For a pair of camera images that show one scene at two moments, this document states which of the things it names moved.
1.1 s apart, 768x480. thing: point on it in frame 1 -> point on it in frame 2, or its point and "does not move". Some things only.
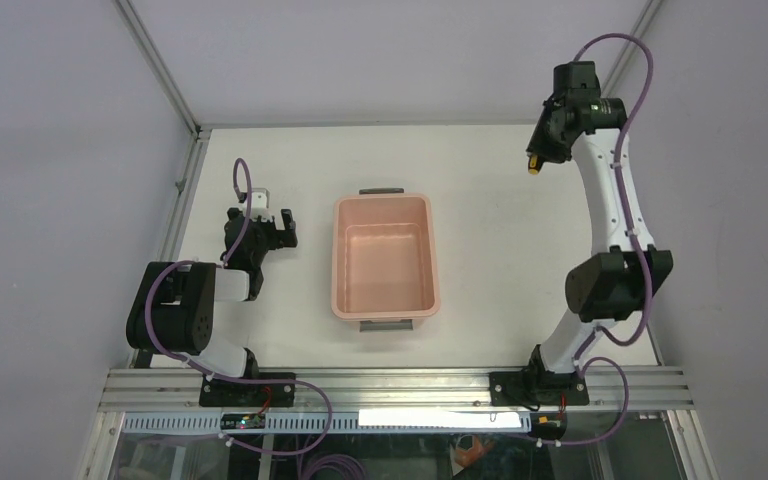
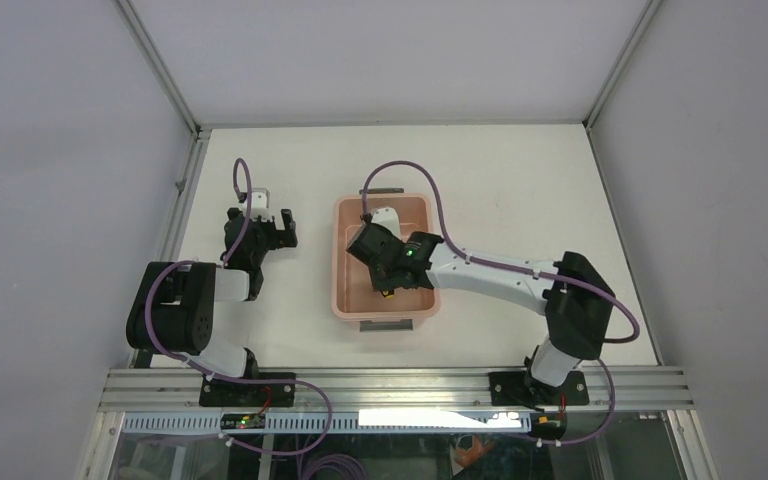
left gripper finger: x=287 y=218 does not move
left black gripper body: x=261 y=230 does not move
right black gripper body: x=543 y=142 -> x=380 y=278
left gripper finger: x=281 y=238 does not move
